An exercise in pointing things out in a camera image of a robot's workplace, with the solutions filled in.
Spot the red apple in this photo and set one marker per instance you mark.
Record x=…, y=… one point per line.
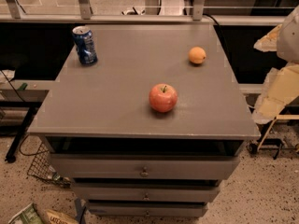
x=163, y=98

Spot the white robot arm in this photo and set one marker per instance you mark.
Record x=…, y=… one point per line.
x=288, y=38

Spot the blue pepsi can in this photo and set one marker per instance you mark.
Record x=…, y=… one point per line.
x=83, y=39

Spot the grey drawer cabinet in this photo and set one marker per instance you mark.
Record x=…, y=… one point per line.
x=104, y=109

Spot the orange fruit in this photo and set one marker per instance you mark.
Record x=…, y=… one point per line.
x=197, y=55

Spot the top grey drawer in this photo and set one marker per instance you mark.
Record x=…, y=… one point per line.
x=143, y=167

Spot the grey drawer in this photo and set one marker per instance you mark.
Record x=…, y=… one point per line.
x=143, y=167
x=147, y=209
x=145, y=193

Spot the middle grey drawer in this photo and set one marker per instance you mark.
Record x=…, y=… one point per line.
x=145, y=193

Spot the bottom grey drawer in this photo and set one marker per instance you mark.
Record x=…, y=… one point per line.
x=147, y=209

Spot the yellow chip bag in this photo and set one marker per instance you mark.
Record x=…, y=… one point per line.
x=59, y=217

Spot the black table leg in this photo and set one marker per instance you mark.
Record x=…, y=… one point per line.
x=10, y=157

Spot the green snack bag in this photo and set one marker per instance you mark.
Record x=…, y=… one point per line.
x=28, y=215

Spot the black wire basket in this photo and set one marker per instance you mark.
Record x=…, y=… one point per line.
x=41, y=169

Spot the metal window frame rail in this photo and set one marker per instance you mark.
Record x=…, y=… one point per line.
x=224, y=12

